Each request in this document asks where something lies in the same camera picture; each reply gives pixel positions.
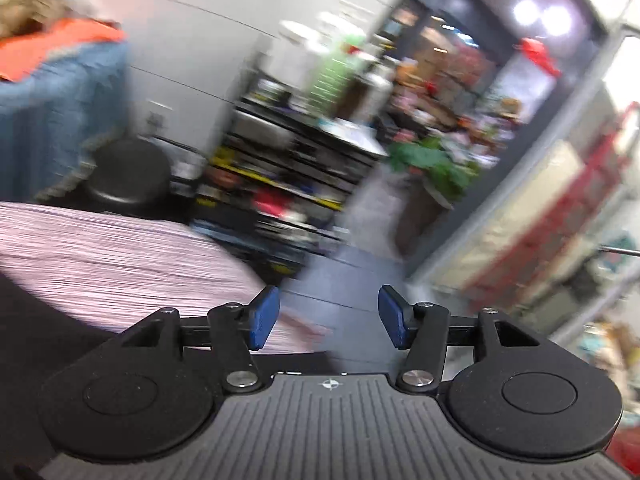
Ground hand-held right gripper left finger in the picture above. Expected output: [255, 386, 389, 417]
[107, 285, 281, 394]

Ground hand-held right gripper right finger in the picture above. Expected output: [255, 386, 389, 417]
[377, 285, 544, 394]

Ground black garment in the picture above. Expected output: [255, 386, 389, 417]
[0, 270, 128, 411]

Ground pile of clothes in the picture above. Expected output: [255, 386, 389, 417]
[0, 40, 132, 202]

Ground black shelf rack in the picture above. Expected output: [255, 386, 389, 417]
[192, 75, 388, 281]

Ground green leafy plant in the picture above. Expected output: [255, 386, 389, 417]
[387, 135, 483, 202]

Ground pink striped table cover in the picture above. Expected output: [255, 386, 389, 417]
[0, 201, 331, 356]

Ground red and white display shelf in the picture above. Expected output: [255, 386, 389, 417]
[460, 102, 640, 313]

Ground black round stool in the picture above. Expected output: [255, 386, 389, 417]
[82, 137, 173, 218]

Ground shelves of colourful goods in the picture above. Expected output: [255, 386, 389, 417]
[380, 5, 526, 161]

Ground green plastic container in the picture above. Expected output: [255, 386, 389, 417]
[309, 35, 362, 107]

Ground red hanging decoration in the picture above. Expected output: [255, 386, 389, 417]
[520, 36, 563, 79]

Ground orange cloth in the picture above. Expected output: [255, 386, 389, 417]
[0, 17, 126, 83]

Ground brown jacket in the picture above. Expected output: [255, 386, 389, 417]
[0, 0, 71, 41]

